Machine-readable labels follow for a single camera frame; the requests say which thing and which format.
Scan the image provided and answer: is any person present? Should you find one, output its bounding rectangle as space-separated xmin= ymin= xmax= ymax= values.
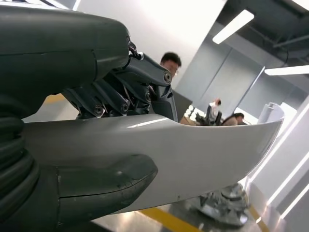
xmin=160 ymin=52 xmax=193 ymax=123
xmin=206 ymin=98 xmax=222 ymax=126
xmin=222 ymin=112 xmax=246 ymax=127

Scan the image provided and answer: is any ceiling light strip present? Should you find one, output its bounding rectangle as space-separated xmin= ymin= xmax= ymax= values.
xmin=212 ymin=9 xmax=255 ymax=45
xmin=264 ymin=65 xmax=309 ymax=76

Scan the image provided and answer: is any silver wheel hubcap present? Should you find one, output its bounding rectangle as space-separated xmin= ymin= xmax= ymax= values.
xmin=195 ymin=182 xmax=249 ymax=227

